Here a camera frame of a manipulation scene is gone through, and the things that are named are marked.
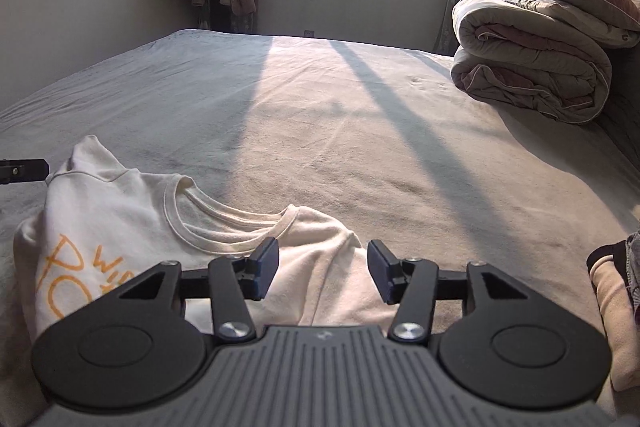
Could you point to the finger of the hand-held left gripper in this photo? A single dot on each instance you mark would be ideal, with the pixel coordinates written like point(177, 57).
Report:
point(22, 171)

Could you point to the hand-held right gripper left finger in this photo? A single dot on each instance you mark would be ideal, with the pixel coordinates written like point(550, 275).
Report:
point(266, 272)

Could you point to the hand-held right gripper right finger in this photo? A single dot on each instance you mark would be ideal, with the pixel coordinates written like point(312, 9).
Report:
point(380, 272)

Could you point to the cream printed t-shirt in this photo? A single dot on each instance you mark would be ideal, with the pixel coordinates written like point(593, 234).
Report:
point(125, 212)

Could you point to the bed with grey sheet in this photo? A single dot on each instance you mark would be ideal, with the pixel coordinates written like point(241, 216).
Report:
point(300, 132)

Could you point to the folded pink cloth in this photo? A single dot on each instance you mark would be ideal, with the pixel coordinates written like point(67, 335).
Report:
point(612, 307)

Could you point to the grey cloth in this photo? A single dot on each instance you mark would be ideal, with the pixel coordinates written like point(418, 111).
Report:
point(634, 267)

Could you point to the folded beige pink duvet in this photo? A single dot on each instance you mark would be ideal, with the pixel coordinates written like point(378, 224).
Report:
point(530, 57)

